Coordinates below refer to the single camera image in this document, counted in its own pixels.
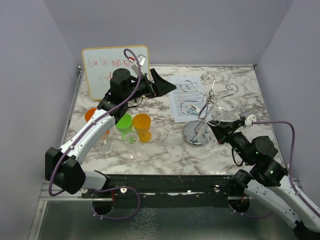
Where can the green plastic wine glass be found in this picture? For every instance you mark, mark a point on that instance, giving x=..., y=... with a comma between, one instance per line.
x=125, y=125

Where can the chrome wine glass rack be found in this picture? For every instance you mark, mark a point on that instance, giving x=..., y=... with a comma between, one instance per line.
x=197, y=133

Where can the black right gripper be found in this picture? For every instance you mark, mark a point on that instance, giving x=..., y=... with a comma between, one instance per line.
x=224, y=130

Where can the orange plastic wine glass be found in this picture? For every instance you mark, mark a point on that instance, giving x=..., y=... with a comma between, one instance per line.
x=90, y=114

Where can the yellow framed whiteboard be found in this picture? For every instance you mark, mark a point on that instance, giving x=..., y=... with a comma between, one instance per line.
x=100, y=63

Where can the black mounting rail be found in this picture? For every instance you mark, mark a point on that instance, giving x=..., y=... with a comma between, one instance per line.
x=167, y=191

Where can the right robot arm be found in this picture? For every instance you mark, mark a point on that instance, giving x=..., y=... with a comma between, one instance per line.
x=268, y=181

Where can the yellow plastic wine glass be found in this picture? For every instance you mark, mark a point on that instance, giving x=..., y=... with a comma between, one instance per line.
x=142, y=124

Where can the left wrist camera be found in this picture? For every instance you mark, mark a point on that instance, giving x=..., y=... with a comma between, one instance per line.
x=136, y=64

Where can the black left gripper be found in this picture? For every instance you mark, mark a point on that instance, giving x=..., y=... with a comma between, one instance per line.
x=162, y=87

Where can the printed paper sheet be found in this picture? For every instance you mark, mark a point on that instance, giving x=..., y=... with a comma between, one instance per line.
x=184, y=96

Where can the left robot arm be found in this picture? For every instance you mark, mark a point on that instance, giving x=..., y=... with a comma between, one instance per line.
x=63, y=165

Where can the clear wine glass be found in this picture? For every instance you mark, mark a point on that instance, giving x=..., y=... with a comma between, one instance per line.
x=220, y=113
x=133, y=145
x=104, y=144

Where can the small teal white marker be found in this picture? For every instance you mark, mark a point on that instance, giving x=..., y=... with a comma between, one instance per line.
x=194, y=110

